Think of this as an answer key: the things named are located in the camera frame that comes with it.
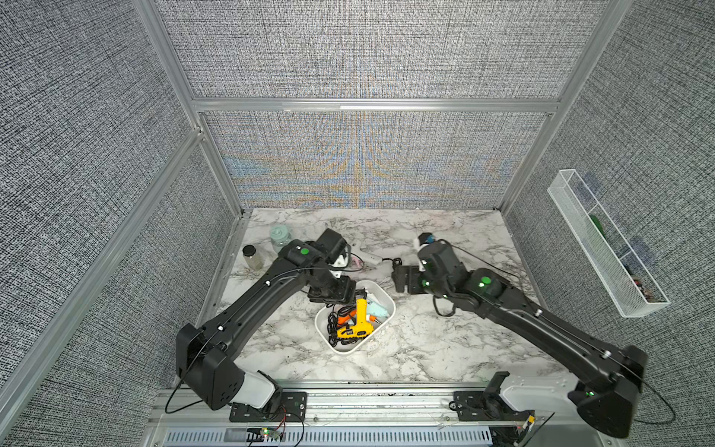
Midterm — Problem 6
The white pink glue gun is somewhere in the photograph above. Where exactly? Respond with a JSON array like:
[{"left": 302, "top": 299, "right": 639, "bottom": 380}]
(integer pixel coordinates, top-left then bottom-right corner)
[{"left": 351, "top": 251, "right": 385, "bottom": 267}]

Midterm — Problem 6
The mint green glue gun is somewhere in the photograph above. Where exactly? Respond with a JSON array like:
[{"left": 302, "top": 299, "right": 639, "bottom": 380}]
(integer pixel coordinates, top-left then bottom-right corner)
[{"left": 367, "top": 300, "right": 390, "bottom": 321}]

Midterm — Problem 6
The white storage box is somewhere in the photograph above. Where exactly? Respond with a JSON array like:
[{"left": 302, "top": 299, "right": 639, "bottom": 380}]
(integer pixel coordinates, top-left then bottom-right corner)
[{"left": 315, "top": 279, "right": 396, "bottom": 356}]

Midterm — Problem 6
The yellow black glue gun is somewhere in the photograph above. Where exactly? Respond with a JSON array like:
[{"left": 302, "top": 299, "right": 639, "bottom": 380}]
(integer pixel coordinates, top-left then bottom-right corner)
[{"left": 336, "top": 300, "right": 374, "bottom": 340}]

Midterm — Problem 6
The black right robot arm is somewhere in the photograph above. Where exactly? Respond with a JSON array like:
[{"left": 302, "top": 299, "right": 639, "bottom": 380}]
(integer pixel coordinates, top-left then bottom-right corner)
[{"left": 392, "top": 240, "right": 648, "bottom": 439}]

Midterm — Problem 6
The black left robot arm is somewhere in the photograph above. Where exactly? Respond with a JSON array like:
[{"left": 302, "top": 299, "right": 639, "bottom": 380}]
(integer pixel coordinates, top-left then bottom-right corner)
[{"left": 176, "top": 229, "right": 357, "bottom": 413}]

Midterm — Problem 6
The mint lid clear jar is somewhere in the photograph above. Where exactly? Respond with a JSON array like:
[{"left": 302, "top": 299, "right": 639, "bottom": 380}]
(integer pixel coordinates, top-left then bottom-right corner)
[{"left": 269, "top": 225, "right": 293, "bottom": 253}]

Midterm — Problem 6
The black lid small jar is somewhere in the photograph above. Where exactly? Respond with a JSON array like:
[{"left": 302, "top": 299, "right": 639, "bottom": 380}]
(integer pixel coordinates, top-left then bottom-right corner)
[{"left": 242, "top": 244, "right": 264, "bottom": 271}]

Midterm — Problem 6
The green item in basket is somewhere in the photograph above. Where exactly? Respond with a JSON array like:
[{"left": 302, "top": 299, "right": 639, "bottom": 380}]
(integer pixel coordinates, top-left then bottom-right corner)
[{"left": 588, "top": 214, "right": 606, "bottom": 238}]

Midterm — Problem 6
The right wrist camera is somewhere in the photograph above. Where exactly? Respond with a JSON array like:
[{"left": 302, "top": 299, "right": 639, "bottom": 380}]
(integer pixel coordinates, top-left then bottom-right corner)
[{"left": 416, "top": 232, "right": 436, "bottom": 251}]

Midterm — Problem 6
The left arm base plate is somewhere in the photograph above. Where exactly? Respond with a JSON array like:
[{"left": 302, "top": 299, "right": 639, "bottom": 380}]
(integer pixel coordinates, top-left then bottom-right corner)
[{"left": 229, "top": 391, "right": 308, "bottom": 423}]

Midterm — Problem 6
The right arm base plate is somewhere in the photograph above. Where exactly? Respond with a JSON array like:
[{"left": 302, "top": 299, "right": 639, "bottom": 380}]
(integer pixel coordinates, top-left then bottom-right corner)
[{"left": 449, "top": 391, "right": 534, "bottom": 423}]

